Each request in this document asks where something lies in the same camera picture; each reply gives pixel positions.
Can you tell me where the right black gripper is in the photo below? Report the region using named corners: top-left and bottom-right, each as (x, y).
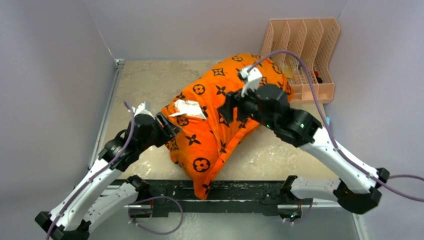
top-left (216, 82), bottom-right (274, 130)

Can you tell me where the orange patterned pillowcase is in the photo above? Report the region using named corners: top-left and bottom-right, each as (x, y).
top-left (161, 53), bottom-right (294, 200)

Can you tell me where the white pillow insert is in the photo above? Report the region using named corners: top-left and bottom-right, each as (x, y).
top-left (168, 99), bottom-right (207, 120)

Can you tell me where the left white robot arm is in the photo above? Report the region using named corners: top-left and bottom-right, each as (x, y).
top-left (35, 110), bottom-right (181, 240)

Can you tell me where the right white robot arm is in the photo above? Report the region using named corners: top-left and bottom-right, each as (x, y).
top-left (217, 84), bottom-right (390, 215)

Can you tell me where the pink mesh file organizer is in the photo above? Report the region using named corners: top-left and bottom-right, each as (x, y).
top-left (260, 18), bottom-right (341, 104)

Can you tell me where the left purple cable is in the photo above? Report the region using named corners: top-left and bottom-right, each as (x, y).
top-left (44, 100), bottom-right (137, 240)

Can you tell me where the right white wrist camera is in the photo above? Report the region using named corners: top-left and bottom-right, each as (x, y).
top-left (237, 65), bottom-right (263, 98)

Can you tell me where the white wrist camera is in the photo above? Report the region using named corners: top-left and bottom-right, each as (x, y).
top-left (237, 65), bottom-right (263, 98)
top-left (131, 101), bottom-right (154, 118)

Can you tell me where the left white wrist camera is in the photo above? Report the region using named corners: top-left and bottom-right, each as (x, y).
top-left (131, 101), bottom-right (154, 118)

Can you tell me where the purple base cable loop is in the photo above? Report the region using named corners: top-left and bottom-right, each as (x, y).
top-left (127, 196), bottom-right (184, 236)

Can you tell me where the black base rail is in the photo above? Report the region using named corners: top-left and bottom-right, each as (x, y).
top-left (128, 179), bottom-right (321, 220)

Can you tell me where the aluminium frame rail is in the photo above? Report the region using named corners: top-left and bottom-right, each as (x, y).
top-left (59, 58), bottom-right (126, 240)

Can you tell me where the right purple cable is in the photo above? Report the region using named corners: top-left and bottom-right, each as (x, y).
top-left (246, 49), bottom-right (424, 203)

